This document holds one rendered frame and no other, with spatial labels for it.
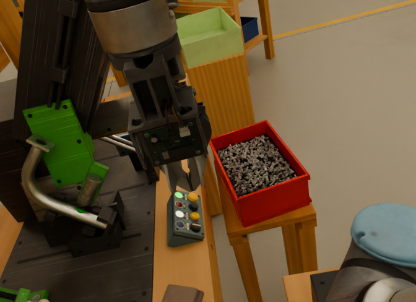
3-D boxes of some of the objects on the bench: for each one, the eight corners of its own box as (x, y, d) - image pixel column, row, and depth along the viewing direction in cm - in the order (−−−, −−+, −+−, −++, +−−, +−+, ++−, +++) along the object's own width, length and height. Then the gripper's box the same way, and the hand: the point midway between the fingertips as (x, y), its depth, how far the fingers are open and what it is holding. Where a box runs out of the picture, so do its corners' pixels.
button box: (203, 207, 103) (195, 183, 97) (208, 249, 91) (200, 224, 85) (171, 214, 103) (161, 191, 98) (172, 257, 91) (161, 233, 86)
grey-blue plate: (155, 163, 119) (141, 128, 111) (155, 166, 117) (141, 132, 109) (128, 169, 119) (112, 135, 111) (127, 172, 118) (111, 139, 110)
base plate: (159, 103, 157) (158, 98, 155) (152, 382, 67) (148, 377, 66) (68, 125, 159) (66, 121, 157) (-55, 425, 70) (-63, 421, 68)
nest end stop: (110, 226, 97) (117, 211, 96) (105, 239, 91) (112, 224, 90) (106, 224, 97) (113, 210, 95) (101, 238, 91) (108, 222, 90)
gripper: (91, 75, 31) (161, 234, 43) (192, 49, 31) (233, 215, 43) (102, 43, 38) (160, 187, 50) (184, 21, 38) (221, 171, 50)
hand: (189, 179), depth 48 cm, fingers closed
